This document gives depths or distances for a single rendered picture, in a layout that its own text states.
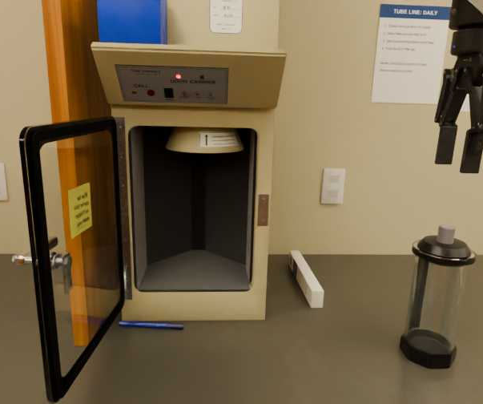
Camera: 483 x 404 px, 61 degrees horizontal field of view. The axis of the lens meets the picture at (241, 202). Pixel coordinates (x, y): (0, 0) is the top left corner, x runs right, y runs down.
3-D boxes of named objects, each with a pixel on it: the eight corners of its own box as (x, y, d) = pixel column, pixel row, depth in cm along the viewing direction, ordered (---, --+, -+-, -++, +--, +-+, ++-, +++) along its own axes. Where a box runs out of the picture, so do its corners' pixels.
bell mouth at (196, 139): (169, 142, 101) (169, 119, 99) (241, 143, 102) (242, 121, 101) (160, 152, 84) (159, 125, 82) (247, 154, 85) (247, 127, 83)
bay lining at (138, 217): (150, 248, 113) (146, 118, 104) (244, 249, 115) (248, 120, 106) (134, 289, 90) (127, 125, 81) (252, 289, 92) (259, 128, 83)
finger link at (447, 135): (442, 127, 75) (440, 126, 76) (436, 164, 77) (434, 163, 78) (457, 127, 76) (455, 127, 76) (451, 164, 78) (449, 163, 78)
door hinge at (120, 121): (120, 299, 90) (111, 116, 80) (132, 299, 90) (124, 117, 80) (118, 302, 89) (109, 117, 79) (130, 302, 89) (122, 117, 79)
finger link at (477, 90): (484, 70, 69) (489, 66, 68) (489, 134, 68) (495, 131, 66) (461, 69, 69) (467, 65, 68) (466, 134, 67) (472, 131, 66)
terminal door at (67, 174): (124, 305, 89) (115, 115, 78) (53, 409, 59) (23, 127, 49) (121, 305, 89) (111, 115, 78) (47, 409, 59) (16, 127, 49)
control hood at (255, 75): (109, 103, 79) (106, 49, 77) (275, 108, 82) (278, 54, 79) (92, 105, 68) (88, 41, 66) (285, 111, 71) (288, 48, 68)
